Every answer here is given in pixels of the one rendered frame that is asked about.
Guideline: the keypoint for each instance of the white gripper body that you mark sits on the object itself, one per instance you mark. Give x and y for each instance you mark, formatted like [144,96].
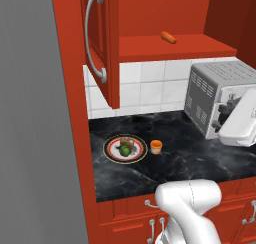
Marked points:
[238,124]

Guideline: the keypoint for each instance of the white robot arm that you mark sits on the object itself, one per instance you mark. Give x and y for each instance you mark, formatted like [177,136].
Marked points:
[186,201]

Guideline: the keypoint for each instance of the orange jam jar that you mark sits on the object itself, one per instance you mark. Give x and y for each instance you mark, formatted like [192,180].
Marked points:
[156,147]

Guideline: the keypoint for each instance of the brown bread slice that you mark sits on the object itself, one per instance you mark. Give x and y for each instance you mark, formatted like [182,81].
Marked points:
[127,142]

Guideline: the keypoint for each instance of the green avocado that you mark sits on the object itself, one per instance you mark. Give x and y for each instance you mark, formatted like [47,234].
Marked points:
[125,150]

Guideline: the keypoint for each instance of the red base cabinet door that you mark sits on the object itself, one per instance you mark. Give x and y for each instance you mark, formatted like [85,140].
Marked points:
[128,233]
[245,229]

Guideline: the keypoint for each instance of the red rimmed white plate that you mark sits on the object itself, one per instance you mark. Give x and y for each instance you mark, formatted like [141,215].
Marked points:
[111,151]

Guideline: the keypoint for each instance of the tall red cabinet panel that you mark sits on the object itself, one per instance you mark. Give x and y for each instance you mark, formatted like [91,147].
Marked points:
[71,98]

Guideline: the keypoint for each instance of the silver toaster oven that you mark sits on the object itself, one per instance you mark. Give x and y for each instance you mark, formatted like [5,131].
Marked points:
[203,88]

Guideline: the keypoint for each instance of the red drawer front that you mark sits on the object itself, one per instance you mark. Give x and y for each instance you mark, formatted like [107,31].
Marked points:
[235,196]
[131,209]

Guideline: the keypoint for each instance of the orange carrot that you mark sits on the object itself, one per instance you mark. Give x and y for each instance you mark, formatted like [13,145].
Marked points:
[168,37]

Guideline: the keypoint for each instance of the red open wall cabinet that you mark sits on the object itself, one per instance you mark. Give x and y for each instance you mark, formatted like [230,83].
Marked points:
[173,18]

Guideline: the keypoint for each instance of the red wall cabinet door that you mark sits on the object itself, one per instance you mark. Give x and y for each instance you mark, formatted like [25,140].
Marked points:
[101,44]

